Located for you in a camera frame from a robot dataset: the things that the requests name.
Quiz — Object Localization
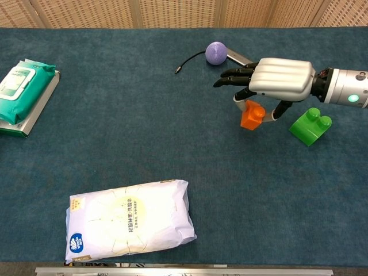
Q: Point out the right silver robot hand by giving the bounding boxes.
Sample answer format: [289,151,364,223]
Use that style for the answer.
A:
[213,57,317,123]

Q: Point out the small orange building block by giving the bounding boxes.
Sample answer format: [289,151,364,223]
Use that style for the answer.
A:
[240,99,266,131]

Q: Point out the green two-stud building block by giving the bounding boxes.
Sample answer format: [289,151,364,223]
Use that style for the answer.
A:
[288,108,333,147]

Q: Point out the purple ball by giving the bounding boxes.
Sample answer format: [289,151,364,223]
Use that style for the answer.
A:
[205,41,228,67]

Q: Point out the woven beige folding screen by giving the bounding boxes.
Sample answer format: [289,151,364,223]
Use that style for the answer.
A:
[0,0,368,29]

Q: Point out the blue felt table mat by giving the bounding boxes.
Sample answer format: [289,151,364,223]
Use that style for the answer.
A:
[0,27,368,267]

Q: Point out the lavender tissue pack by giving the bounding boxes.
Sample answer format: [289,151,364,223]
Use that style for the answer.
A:
[64,178,198,265]

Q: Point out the flat grey green box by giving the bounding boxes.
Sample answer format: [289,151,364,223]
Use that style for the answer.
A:
[0,70,61,139]

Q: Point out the green wet wipes pack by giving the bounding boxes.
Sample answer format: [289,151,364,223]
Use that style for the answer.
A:
[0,59,57,125]

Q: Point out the black short cable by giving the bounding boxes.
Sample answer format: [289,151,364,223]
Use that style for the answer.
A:
[174,50,207,75]

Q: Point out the aluminium profile rail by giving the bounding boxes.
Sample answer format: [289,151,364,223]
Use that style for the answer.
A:
[34,266,334,276]

